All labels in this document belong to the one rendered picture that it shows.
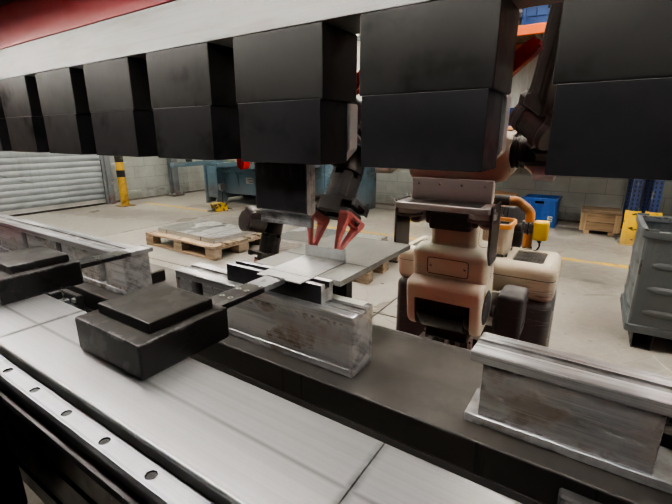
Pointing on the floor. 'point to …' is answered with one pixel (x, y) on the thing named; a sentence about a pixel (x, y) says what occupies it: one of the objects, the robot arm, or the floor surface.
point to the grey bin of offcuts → (649, 283)
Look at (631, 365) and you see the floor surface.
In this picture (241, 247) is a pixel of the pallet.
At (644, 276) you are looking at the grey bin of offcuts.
